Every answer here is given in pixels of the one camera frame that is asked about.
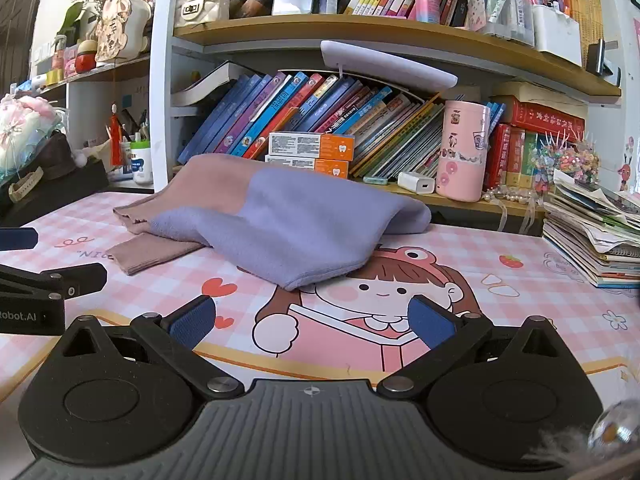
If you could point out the thick grey paperback book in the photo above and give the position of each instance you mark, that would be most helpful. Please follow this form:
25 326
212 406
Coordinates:
210 82

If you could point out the white desk lamp head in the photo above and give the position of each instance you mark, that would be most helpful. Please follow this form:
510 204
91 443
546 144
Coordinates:
390 62

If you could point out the white pompom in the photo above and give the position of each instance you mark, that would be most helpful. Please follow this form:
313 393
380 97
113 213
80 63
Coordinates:
80 159

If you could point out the grey fluffy feather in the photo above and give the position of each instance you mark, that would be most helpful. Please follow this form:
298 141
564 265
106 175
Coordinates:
560 452

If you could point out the green potted plant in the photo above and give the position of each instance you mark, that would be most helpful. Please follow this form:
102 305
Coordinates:
72 15

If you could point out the teal eraser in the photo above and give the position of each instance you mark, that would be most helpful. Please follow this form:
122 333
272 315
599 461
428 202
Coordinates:
375 179

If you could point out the red tassel ornament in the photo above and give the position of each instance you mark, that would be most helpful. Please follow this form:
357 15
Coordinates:
116 140

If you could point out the pink cylindrical container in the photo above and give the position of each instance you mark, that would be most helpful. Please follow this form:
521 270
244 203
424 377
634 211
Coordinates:
462 155

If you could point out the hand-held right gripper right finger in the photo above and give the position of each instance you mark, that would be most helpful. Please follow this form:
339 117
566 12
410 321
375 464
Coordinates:
430 325

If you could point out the clear pen holder with pens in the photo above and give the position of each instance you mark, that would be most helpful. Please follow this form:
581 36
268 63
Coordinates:
505 15

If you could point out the wrapped white and pink plush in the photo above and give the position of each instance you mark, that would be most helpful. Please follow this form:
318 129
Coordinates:
22 135

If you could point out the yellow tape roll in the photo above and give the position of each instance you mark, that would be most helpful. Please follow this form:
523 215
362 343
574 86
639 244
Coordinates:
56 77

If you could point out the wooden hanging plaque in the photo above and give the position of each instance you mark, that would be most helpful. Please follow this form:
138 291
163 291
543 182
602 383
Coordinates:
112 27

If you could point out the green upright dictionary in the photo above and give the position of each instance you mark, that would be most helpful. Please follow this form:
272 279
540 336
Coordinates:
529 160

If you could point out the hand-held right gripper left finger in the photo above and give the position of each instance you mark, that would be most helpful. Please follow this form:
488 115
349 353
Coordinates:
192 322

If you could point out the white charger plug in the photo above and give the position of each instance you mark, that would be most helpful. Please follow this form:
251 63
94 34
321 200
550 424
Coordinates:
417 182

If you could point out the red cartoon wall sticker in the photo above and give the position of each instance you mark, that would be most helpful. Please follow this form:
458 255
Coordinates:
627 165

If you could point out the cup of pens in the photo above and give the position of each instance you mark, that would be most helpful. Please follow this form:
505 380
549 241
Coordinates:
136 132

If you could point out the white ceramic figure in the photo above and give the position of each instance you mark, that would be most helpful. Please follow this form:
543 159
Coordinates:
137 25

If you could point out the cream thick book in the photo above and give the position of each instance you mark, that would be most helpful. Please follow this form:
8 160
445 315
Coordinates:
540 92

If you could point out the white quilted handbag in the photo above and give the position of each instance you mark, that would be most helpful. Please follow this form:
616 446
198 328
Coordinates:
200 7

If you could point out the colourful bead flower ornament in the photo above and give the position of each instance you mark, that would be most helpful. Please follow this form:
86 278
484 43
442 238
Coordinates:
567 162

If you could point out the stack of booklets and papers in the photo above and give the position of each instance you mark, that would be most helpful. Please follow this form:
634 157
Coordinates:
590 240

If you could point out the white and wood bookshelf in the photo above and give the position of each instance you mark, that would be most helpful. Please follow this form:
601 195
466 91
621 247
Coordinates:
280 27

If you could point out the red round doll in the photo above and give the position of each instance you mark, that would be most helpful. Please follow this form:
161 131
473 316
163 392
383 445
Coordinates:
86 57

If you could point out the white side shelf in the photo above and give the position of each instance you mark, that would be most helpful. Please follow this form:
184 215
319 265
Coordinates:
100 67

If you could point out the row of colourful children's books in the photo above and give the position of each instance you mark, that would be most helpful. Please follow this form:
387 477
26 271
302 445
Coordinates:
280 105

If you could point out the pink cartoon desk mat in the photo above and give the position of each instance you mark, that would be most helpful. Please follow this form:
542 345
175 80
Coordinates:
500 300

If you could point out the purple and pink sweater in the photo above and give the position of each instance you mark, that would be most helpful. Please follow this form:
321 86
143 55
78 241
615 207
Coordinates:
280 220

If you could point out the row of yellow books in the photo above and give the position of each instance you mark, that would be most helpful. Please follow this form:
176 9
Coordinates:
585 15

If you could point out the dark brown bag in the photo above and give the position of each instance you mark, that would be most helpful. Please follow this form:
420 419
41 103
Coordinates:
57 160

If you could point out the clear crystal ball charm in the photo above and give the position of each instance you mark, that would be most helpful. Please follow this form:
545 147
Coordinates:
612 430

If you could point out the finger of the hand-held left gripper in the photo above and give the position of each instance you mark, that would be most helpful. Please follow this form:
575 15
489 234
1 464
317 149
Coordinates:
20 238
75 279

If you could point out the white storage box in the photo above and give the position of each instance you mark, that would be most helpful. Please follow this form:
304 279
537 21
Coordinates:
556 35

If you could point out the orange and white box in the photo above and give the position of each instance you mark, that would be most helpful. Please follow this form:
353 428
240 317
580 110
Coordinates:
325 167
310 146

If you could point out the red upright dictionary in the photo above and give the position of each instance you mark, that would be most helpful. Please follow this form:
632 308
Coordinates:
497 157
516 157

